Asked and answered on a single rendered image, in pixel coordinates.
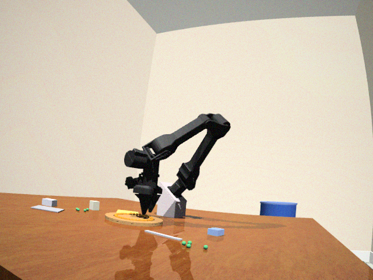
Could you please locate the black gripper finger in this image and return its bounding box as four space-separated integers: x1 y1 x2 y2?
135 194 154 215
149 195 161 213

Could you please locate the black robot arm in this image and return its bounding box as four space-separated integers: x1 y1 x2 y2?
124 113 231 198

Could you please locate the light blue flat block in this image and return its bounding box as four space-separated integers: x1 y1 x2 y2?
207 227 224 236

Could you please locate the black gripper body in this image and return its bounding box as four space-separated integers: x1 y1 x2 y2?
133 170 163 195

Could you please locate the white rectangular sheet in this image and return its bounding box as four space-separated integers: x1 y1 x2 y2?
31 205 64 213

